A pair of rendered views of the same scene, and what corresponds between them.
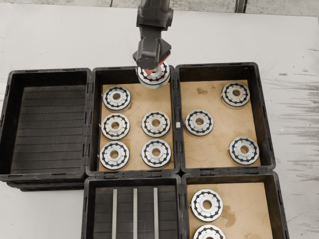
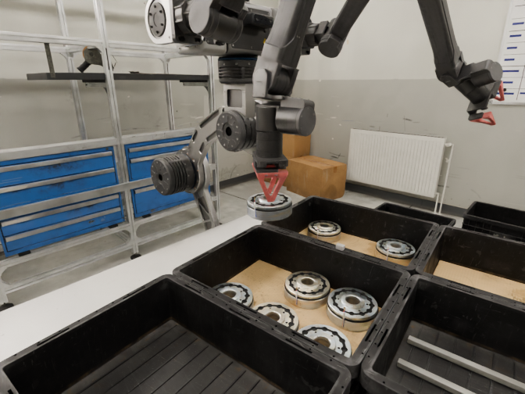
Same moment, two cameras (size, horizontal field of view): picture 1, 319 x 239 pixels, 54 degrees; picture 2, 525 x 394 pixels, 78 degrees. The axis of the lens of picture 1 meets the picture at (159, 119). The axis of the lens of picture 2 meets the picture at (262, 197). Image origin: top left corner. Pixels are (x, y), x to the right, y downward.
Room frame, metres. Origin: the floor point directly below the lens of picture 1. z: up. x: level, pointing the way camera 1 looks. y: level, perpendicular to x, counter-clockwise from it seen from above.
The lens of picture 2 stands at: (0.14, 0.58, 1.29)
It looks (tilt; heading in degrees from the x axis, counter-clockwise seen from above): 20 degrees down; 307
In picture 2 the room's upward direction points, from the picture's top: straight up
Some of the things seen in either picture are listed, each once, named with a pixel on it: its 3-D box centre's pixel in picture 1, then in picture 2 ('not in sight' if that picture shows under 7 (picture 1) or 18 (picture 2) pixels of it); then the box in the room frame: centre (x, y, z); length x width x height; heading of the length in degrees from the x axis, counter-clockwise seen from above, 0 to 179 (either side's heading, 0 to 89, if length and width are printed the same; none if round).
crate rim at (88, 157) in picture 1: (133, 117); (290, 277); (0.44, 0.09, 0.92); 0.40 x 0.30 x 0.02; 179
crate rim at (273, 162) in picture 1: (221, 114); (348, 227); (0.43, -0.21, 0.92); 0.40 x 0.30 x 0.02; 179
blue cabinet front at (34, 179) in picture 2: not in sight; (63, 198); (2.31, -0.22, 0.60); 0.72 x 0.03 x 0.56; 84
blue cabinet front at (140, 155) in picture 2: not in sight; (173, 173); (2.22, -1.01, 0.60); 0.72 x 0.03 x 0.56; 84
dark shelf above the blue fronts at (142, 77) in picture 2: not in sight; (130, 78); (2.47, -0.89, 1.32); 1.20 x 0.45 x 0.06; 84
